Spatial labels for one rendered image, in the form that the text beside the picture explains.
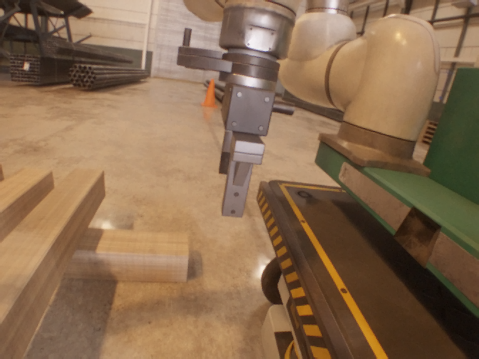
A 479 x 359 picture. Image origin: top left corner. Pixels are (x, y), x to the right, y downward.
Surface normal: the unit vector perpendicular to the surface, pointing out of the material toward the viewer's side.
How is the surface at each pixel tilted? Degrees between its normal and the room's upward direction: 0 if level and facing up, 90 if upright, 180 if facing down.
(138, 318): 0
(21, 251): 0
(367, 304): 0
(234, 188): 90
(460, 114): 90
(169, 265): 90
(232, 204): 90
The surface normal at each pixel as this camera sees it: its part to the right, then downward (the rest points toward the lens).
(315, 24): -0.52, 0.23
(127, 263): 0.22, 0.39
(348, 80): -0.89, 0.08
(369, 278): 0.18, -0.92
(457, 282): -0.98, -0.12
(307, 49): -0.77, 0.15
